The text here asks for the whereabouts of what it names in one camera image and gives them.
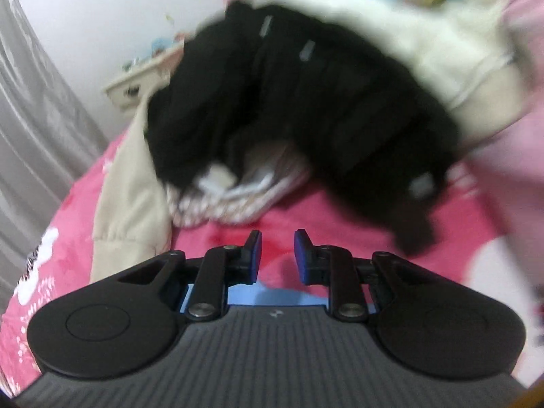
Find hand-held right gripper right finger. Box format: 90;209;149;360
294;228;443;323

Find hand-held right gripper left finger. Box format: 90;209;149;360
117;229;263;321

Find light blue printed t-shirt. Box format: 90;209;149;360
178;281;333;307

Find white patterned garment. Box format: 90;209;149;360
168;153;313;228

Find white cloth with grey trim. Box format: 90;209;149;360
193;164;277;198

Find beige jacket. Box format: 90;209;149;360
89;102;175;283

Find black garment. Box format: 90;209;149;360
144;2;464;258

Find pink printed bedsheet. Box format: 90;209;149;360
0;130;544;396

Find cream nightstand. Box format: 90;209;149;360
102;49;183;113

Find colourful toy figures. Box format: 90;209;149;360
121;34;188;73

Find pink and grey garment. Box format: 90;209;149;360
461;0;544;243

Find grey curtain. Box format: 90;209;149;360
0;0;109;281

